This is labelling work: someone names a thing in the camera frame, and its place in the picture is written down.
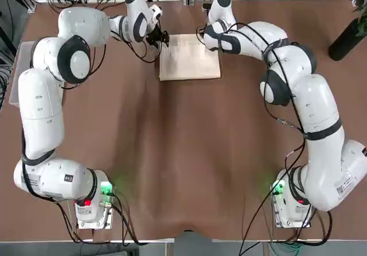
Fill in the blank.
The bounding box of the clear plastic bin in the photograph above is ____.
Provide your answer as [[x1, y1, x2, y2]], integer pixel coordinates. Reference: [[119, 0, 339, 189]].
[[8, 41, 35, 107]]

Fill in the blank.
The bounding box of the black base cable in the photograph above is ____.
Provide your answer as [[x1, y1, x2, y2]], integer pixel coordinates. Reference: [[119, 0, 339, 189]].
[[57, 192, 141, 245], [240, 141, 333, 247]]

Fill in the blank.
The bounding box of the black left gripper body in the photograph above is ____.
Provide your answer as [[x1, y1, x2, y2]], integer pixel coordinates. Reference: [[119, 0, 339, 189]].
[[146, 20, 162, 38]]

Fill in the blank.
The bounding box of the green network cable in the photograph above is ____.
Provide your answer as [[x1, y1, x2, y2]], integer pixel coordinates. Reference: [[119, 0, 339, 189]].
[[268, 238, 304, 256]]

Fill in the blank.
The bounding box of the black left base cable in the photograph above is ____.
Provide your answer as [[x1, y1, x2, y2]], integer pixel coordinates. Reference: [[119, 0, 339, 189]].
[[57, 192, 141, 245]]

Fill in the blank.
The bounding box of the black right base cable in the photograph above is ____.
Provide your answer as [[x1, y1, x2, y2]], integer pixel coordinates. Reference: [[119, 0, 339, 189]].
[[240, 141, 333, 247]]

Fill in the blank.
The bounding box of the green plant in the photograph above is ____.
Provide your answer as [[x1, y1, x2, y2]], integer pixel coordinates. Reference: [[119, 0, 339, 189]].
[[354, 0, 367, 36]]

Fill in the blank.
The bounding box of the beige tablecloth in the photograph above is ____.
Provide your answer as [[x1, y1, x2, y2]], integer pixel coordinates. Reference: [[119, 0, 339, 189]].
[[159, 33, 221, 82]]

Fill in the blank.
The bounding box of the black vase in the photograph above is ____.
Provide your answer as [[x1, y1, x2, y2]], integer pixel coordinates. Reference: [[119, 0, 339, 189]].
[[328, 17, 364, 61]]

